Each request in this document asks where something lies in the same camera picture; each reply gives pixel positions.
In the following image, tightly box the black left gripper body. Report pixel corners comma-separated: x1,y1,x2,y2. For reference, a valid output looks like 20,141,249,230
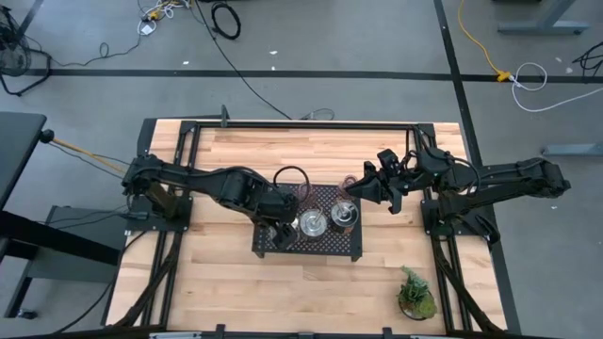
256,186,301,230

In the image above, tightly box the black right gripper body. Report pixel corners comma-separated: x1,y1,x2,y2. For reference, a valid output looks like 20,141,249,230
362,159,428,195

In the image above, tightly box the pink ribbed glass candle holder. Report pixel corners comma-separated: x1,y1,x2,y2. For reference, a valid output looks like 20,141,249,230
339,174,362,202

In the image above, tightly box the dark ribbed metal container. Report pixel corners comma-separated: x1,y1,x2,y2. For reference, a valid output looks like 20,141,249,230
299,208,330,239

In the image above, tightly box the silver chrome cylinder candle holder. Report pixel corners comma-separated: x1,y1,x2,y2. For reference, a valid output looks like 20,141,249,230
329,200,361,233

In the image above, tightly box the wooden stick with black knob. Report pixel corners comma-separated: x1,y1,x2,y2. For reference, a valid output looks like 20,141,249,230
39,128,129,174

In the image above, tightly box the black perforated metal shelf riser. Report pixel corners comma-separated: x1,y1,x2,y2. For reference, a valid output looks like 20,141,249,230
251,183,364,263

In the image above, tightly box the green potted succulent plant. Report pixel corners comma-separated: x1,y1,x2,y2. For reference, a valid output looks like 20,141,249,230
397,265,439,323

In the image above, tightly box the grey desk foot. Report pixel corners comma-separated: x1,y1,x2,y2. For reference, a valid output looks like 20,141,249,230
497,0,591,36
540,142,603,158

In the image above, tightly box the black desk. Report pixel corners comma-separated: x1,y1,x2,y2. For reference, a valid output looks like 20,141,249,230
0,111,128,321

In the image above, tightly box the black floor fan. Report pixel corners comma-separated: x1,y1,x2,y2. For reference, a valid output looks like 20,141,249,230
0,5,53,98

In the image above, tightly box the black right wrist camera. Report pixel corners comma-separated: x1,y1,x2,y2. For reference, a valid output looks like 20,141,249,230
376,149,402,175

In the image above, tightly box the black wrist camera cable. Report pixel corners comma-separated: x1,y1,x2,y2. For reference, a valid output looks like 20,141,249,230
272,165,313,200

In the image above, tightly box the black aluminium table frame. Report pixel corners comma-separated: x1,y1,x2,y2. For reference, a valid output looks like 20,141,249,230
101,117,522,339

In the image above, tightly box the long black floor cable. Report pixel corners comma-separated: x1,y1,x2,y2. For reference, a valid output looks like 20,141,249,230
193,0,294,121

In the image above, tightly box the white floor cable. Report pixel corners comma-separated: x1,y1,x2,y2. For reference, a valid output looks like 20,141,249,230
510,61,603,114

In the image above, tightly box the yellow extension cable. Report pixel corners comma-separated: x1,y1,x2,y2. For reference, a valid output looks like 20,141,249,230
458,0,513,83

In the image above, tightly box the coiled black cable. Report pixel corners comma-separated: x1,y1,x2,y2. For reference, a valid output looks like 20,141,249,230
210,1,243,40

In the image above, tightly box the white power strip with cables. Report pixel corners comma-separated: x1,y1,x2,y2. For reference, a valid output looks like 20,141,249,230
137,0,192,38

